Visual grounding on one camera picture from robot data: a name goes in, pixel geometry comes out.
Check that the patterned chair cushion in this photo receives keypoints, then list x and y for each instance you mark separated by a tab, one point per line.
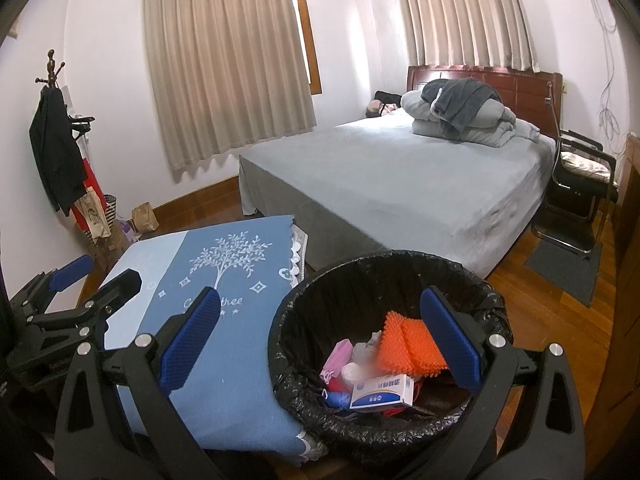
587	165

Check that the black bin with black liner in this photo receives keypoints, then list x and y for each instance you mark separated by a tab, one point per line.
300	320

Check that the bed with grey sheet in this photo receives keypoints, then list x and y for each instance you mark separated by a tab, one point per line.
400	185

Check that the wooden desk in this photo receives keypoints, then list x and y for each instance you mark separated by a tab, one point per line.
625	310

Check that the black clothes hanger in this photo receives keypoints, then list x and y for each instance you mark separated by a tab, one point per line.
81	122

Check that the blue tree-print tablecloth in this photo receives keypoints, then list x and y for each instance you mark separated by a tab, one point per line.
220	410

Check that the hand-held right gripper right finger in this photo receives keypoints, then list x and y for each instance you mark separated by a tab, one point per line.
452	340

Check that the dark grey floor mat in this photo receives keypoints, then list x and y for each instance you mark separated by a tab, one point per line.
565	272

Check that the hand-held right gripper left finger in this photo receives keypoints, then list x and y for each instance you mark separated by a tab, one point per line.
192	340

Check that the purple white bag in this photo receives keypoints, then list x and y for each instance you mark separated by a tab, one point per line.
126	227

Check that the wooden window frame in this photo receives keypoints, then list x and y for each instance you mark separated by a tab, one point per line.
306	35

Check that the pink soft item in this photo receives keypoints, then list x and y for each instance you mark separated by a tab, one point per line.
382	109

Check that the narrow beige curtain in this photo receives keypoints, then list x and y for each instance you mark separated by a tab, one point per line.
465	15

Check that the white plastic bag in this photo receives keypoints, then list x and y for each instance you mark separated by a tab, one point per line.
369	346

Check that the reddish wooden headboard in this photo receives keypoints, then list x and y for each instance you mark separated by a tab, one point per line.
525	95

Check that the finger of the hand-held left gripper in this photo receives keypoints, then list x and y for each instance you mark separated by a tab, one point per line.
122	287
70	272

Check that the blue plastic bag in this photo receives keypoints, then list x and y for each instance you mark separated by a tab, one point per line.
337	399

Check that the black jacket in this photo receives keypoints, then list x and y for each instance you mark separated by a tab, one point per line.
55	155

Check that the brown paper bag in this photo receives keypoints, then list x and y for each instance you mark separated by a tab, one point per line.
145	217

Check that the black white striped bag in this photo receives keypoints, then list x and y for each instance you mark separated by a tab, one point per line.
111	209

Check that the orange bumpy foam sheet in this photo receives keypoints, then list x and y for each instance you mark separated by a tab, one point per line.
405	345

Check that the beige canvas tote bag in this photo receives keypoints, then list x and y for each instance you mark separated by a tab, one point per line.
94	215

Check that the white and blue small box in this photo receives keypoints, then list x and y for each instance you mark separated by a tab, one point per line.
380	392

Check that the wide beige curtain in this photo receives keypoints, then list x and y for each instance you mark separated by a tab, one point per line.
225	70

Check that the dark grey blanket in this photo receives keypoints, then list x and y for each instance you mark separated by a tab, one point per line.
460	100

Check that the grey pillows and clothes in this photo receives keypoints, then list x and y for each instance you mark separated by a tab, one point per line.
495	127

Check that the white tissue ball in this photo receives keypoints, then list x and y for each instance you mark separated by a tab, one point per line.
354	372

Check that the wooden coat rack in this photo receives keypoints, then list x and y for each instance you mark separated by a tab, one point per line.
50	67

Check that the black metal chair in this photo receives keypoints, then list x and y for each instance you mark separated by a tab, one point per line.
570	195

